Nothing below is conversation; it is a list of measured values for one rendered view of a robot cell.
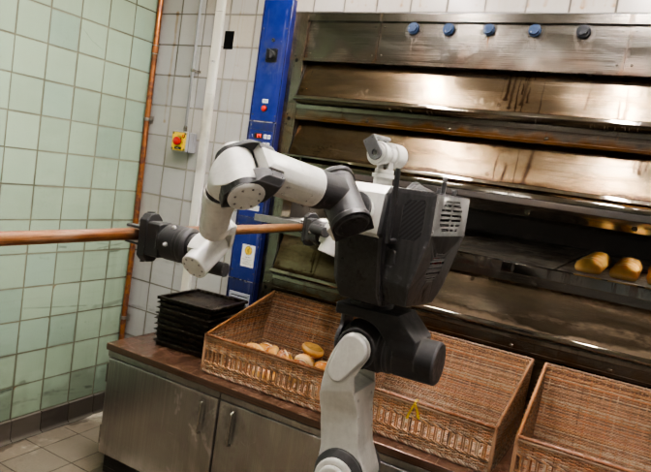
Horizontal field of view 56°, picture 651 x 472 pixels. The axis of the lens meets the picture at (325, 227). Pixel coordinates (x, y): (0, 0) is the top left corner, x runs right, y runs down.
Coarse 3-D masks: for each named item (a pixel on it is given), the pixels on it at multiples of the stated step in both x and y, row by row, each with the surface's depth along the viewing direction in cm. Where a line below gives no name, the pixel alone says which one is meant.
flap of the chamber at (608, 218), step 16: (368, 176) 242; (448, 192) 226; (464, 192) 223; (480, 192) 220; (480, 208) 238; (496, 208) 231; (512, 208) 223; (528, 208) 217; (544, 208) 210; (560, 208) 207; (576, 208) 205; (592, 208) 203; (592, 224) 216; (608, 224) 209; (624, 224) 203; (640, 224) 198
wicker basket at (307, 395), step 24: (240, 312) 255; (264, 312) 272; (288, 312) 271; (312, 312) 266; (336, 312) 261; (216, 336) 234; (240, 336) 258; (264, 336) 273; (288, 336) 268; (312, 336) 263; (216, 360) 234; (240, 360) 229; (264, 360) 224; (288, 360) 219; (240, 384) 229; (264, 384) 224; (288, 384) 235; (312, 384) 238; (312, 408) 215
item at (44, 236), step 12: (120, 228) 150; (132, 228) 153; (240, 228) 192; (252, 228) 198; (264, 228) 205; (276, 228) 211; (288, 228) 218; (300, 228) 226; (0, 240) 120; (12, 240) 123; (24, 240) 125; (36, 240) 128; (48, 240) 130; (60, 240) 133; (72, 240) 136; (84, 240) 139; (96, 240) 142; (108, 240) 146
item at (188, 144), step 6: (174, 132) 299; (180, 132) 297; (186, 132) 296; (180, 138) 297; (186, 138) 296; (192, 138) 299; (174, 144) 299; (180, 144) 297; (186, 144) 296; (192, 144) 300; (174, 150) 300; (180, 150) 298; (186, 150) 297; (192, 150) 300
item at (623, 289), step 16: (464, 256) 238; (480, 256) 236; (512, 272) 229; (528, 272) 226; (544, 272) 224; (560, 272) 221; (592, 288) 216; (608, 288) 214; (624, 288) 211; (640, 288) 209
